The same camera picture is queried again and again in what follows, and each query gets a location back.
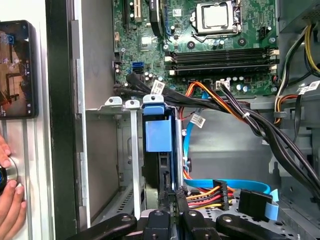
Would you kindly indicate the black RAM slot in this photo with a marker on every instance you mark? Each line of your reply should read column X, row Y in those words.
column 220, row 52
column 220, row 72
column 220, row 65
column 220, row 58

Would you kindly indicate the grey power supply unit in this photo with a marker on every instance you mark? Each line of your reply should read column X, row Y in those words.
column 297, row 12

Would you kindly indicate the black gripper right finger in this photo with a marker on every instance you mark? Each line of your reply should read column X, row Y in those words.
column 195, row 227

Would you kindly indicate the small square chipset chip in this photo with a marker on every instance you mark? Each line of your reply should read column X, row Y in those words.
column 145, row 43

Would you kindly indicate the tan expansion slot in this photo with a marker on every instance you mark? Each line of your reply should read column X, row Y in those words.
column 137, row 10

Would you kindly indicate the black smartphone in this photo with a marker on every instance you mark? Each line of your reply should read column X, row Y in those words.
column 17, row 70

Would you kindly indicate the green motherboard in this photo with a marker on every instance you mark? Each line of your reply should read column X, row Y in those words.
column 150, row 25

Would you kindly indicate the person's hand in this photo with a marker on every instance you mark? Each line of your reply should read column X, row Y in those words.
column 12, row 212

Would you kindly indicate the black PC case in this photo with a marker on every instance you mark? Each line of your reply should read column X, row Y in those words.
column 60, row 75

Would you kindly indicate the CPU socket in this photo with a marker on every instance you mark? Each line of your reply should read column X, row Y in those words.
column 217, row 30

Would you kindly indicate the silver CPU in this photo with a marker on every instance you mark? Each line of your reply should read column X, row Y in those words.
column 215, row 15

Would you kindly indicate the black graphics card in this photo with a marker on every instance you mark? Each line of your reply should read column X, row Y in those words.
column 155, row 17

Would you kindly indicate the hard disk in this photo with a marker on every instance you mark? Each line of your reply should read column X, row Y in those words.
column 157, row 135

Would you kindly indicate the blue data port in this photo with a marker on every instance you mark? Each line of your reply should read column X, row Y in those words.
column 138, row 67

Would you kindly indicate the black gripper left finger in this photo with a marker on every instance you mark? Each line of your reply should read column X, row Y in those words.
column 160, row 225

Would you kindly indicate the metal disk bay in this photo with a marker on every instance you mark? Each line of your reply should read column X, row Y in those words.
column 105, row 155

